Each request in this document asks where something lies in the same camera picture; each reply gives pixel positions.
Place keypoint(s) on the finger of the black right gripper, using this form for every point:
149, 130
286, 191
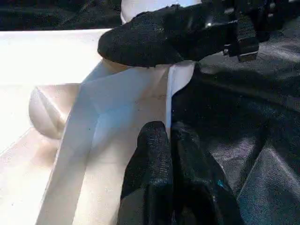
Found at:
154, 40

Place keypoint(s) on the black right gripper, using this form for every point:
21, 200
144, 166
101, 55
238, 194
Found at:
258, 23

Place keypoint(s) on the white plastic table leg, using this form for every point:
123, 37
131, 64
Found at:
140, 5

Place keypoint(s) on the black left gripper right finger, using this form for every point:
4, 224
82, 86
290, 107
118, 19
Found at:
201, 183

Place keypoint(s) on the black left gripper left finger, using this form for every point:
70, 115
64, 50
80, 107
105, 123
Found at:
150, 178

